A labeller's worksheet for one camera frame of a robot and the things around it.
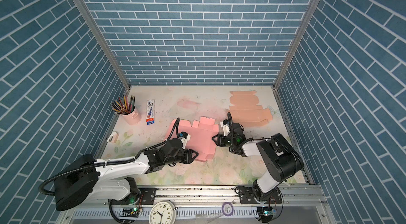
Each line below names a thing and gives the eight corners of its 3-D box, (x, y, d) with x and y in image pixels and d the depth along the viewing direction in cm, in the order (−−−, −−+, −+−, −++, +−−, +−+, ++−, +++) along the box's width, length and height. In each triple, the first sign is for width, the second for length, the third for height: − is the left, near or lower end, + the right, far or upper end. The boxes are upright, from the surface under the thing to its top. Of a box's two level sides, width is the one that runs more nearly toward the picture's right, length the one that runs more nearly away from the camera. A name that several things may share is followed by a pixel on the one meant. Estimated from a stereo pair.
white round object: (108, 142, 93) (106, 140, 91) (113, 133, 97) (111, 131, 95) (116, 142, 93) (114, 141, 91) (120, 133, 97) (118, 131, 96)
